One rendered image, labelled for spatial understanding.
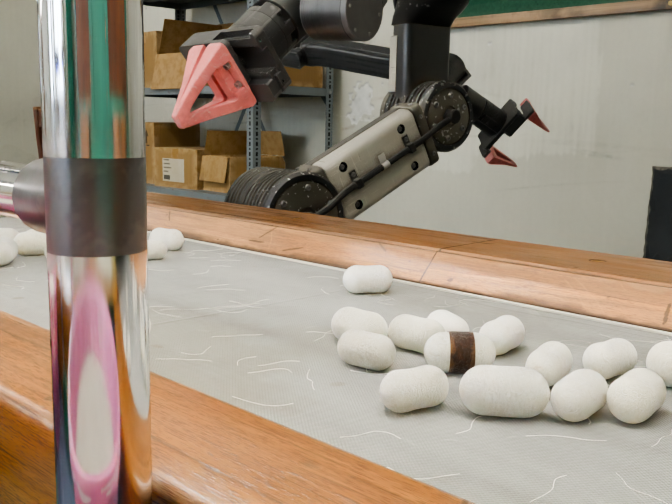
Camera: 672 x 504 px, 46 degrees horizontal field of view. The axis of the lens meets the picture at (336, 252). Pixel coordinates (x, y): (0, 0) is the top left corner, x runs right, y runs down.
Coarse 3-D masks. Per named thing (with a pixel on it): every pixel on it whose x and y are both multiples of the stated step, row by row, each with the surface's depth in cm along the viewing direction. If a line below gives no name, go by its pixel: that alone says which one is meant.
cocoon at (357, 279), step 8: (352, 272) 55; (360, 272) 55; (368, 272) 55; (376, 272) 55; (384, 272) 55; (344, 280) 55; (352, 280) 55; (360, 280) 55; (368, 280) 55; (376, 280) 55; (384, 280) 55; (352, 288) 55; (360, 288) 55; (368, 288) 55; (376, 288) 55; (384, 288) 56
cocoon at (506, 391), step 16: (480, 368) 33; (496, 368) 33; (512, 368) 33; (528, 368) 33; (464, 384) 33; (480, 384) 32; (496, 384) 32; (512, 384) 32; (528, 384) 32; (544, 384) 32; (464, 400) 33; (480, 400) 32; (496, 400) 32; (512, 400) 32; (528, 400) 32; (544, 400) 32; (512, 416) 32; (528, 416) 32
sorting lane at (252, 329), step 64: (192, 256) 70; (256, 256) 70; (192, 320) 48; (256, 320) 48; (320, 320) 48; (576, 320) 50; (192, 384) 36; (256, 384) 36; (320, 384) 36; (384, 448) 29; (448, 448) 30; (512, 448) 30; (576, 448) 30; (640, 448) 30
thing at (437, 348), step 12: (432, 336) 38; (444, 336) 38; (480, 336) 38; (432, 348) 38; (444, 348) 38; (480, 348) 38; (492, 348) 38; (432, 360) 38; (444, 360) 38; (480, 360) 38; (492, 360) 38
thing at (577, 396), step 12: (576, 372) 33; (588, 372) 33; (564, 384) 32; (576, 384) 32; (588, 384) 32; (600, 384) 33; (552, 396) 32; (564, 396) 32; (576, 396) 32; (588, 396) 32; (600, 396) 32; (564, 408) 32; (576, 408) 32; (588, 408) 32; (576, 420) 32
